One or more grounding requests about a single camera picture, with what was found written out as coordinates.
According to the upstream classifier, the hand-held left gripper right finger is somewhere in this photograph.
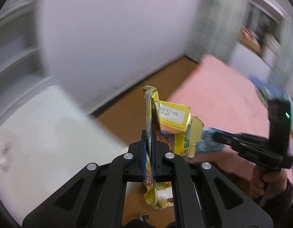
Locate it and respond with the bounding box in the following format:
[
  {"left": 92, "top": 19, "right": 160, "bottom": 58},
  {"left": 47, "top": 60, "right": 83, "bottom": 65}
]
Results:
[{"left": 151, "top": 135, "right": 274, "bottom": 228}]

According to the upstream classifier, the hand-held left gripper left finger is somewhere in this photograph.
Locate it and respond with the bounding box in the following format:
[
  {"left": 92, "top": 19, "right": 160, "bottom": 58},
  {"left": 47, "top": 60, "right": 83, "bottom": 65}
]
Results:
[{"left": 22, "top": 130, "right": 149, "bottom": 228}]

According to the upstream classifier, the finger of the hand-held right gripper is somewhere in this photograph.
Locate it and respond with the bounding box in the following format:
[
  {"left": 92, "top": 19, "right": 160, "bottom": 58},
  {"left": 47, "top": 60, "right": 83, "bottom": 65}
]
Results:
[{"left": 212, "top": 132, "right": 270, "bottom": 156}]

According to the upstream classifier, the yellow snack bag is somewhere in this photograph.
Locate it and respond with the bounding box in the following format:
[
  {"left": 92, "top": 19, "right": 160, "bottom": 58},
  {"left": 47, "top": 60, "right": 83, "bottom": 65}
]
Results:
[{"left": 142, "top": 85, "right": 204, "bottom": 210}]

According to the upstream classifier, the person's right hand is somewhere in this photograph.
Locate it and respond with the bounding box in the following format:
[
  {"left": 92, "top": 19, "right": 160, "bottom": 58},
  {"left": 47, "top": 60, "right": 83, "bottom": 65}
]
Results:
[{"left": 250, "top": 165, "right": 289, "bottom": 199}]

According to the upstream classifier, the blue plastic object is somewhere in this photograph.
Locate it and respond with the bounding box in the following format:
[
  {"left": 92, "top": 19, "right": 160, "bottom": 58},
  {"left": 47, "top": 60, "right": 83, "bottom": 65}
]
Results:
[{"left": 249, "top": 75, "right": 292, "bottom": 105}]

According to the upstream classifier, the pink floor mat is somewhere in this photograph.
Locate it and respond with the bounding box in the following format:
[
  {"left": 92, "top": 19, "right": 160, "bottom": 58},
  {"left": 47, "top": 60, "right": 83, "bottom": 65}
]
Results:
[{"left": 168, "top": 53, "right": 289, "bottom": 186}]

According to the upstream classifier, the blurred cabinet with items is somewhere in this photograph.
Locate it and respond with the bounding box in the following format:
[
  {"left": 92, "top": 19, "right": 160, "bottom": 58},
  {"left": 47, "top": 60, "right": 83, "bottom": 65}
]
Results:
[{"left": 237, "top": 0, "right": 293, "bottom": 69}]

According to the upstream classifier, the plaid curtain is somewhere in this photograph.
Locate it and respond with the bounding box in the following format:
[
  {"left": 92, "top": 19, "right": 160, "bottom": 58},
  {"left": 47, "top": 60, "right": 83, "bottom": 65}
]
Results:
[{"left": 185, "top": 0, "right": 251, "bottom": 64}]

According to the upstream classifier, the grey desk hutch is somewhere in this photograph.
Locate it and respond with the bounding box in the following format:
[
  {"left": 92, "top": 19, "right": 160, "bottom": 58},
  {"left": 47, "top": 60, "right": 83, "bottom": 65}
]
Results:
[{"left": 0, "top": 0, "right": 57, "bottom": 129}]

